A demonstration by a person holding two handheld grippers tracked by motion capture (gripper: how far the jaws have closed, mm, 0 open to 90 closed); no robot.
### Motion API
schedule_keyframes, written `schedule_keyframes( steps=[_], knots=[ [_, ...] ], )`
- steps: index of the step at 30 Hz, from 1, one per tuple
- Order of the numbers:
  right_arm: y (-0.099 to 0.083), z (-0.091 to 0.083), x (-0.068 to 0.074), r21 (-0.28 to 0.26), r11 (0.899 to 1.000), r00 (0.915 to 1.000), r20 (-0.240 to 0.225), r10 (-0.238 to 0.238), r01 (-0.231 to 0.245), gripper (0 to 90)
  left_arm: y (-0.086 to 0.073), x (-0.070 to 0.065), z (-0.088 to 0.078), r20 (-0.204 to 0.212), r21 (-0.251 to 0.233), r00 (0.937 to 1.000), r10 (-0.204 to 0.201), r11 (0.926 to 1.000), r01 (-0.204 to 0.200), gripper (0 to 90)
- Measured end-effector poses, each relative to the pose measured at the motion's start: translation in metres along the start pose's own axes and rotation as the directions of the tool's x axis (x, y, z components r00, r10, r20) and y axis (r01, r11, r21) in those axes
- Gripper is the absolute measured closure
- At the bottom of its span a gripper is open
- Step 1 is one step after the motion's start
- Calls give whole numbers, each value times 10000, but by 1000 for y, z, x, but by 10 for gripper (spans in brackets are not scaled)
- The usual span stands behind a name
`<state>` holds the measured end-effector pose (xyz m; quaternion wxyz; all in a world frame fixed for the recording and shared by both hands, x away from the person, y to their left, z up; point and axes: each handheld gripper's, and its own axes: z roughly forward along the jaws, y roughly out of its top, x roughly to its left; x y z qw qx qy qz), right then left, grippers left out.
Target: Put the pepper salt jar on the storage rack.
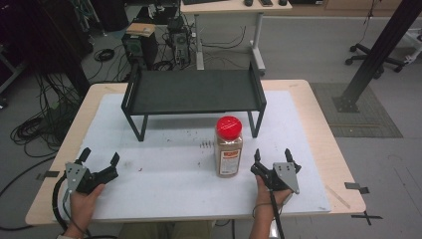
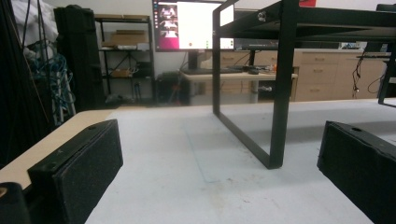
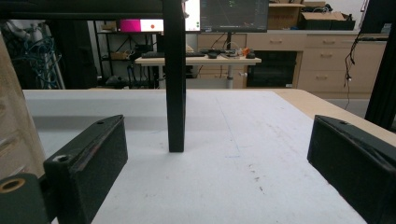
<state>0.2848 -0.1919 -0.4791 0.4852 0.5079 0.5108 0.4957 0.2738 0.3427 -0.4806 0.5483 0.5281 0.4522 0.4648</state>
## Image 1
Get black metal shelf rack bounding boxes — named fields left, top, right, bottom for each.
left=120, top=60, right=268, bottom=142

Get person's olive trousers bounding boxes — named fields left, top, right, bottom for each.
left=117, top=220, right=214, bottom=239

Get coiled black cable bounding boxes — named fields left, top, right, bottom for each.
left=94, top=48, right=115, bottom=63

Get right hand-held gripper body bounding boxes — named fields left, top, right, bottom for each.
left=250, top=161, right=302, bottom=195

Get black office chair base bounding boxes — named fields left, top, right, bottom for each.
left=344, top=42, right=408, bottom=80

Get left hand-held gripper cable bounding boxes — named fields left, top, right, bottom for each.
left=51, top=172, right=117, bottom=239

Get black metal post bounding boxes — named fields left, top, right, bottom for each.
left=331, top=0, right=422, bottom=114

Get white desk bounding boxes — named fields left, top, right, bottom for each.
left=180, top=0, right=294, bottom=76

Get white table leg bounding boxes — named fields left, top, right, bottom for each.
left=268, top=221, right=280, bottom=239

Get black tape strip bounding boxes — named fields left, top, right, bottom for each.
left=35, top=169, right=61, bottom=181
left=343, top=181, right=370, bottom=195

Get black keyboard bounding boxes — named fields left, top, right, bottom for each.
left=181, top=0, right=231, bottom=6

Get person's left hand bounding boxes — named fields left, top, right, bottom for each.
left=68, top=183, right=106, bottom=230

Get white foam mat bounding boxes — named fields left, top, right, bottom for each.
left=53, top=90, right=331, bottom=223

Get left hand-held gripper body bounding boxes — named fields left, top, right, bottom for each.
left=64, top=158, right=119, bottom=195

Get person's right hand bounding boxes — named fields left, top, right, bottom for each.
left=253, top=174, right=294, bottom=216

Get cardboard box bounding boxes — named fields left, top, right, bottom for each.
left=125, top=22, right=156, bottom=38

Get grey floor mat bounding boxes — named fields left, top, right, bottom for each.
left=310, top=82, right=404, bottom=139

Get red-lidded spice jar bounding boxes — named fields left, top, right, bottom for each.
left=214, top=115, right=244, bottom=179

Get black computer tower green fan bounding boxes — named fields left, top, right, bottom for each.
left=120, top=31, right=159, bottom=71

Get black tape cross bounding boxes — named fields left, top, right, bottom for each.
left=350, top=210, right=384, bottom=227

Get thick black floor cable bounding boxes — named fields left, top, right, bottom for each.
left=0, top=154, right=57, bottom=232

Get tangled black floor cables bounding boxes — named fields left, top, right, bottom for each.
left=9, top=72, right=83, bottom=159

